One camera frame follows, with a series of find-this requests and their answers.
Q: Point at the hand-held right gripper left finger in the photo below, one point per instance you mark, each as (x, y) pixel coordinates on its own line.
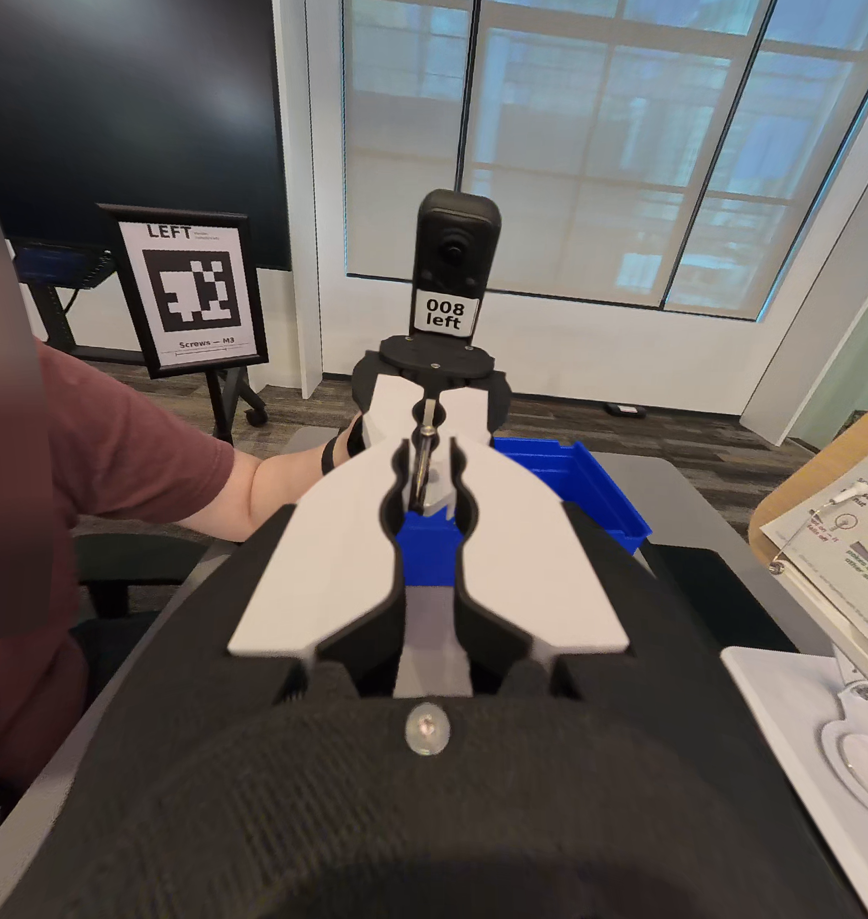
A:
(319, 567)

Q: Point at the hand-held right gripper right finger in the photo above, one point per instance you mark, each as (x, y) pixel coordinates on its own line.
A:
(541, 567)

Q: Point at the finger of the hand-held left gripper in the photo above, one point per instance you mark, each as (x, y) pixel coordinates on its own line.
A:
(391, 409)
(470, 416)

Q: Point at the long metal bolt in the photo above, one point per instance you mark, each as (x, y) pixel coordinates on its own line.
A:
(423, 467)

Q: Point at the blue divided plastic bin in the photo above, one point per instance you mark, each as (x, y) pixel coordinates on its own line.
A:
(570, 474)

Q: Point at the person's left forearm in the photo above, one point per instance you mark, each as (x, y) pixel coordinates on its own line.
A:
(261, 488)

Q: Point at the black wrist band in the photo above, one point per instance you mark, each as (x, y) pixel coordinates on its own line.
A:
(331, 454)

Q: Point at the black flat remote device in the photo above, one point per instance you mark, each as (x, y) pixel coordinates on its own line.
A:
(625, 411)

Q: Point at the large paned window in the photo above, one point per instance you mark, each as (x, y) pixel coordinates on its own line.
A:
(584, 143)

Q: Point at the black easel stand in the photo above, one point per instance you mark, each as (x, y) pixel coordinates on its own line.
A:
(222, 402)

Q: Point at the black armrest desk chair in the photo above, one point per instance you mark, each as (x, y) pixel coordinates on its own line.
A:
(139, 560)

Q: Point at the person in maroon shirt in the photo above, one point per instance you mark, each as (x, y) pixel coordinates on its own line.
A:
(132, 445)

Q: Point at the black framed marker sign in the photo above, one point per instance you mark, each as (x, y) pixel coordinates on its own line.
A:
(189, 287)

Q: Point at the instruction board on stand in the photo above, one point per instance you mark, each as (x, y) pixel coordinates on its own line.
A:
(785, 495)

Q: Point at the white document stand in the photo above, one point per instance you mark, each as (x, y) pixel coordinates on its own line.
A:
(778, 703)

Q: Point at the printed instruction sheet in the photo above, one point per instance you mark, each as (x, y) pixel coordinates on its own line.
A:
(850, 545)

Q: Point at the black rolling cart stand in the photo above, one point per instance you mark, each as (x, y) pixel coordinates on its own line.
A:
(49, 316)

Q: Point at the small dark touch panel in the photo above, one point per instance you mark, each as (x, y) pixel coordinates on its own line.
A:
(53, 264)

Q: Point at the large black wall screen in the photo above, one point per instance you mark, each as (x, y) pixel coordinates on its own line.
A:
(118, 108)

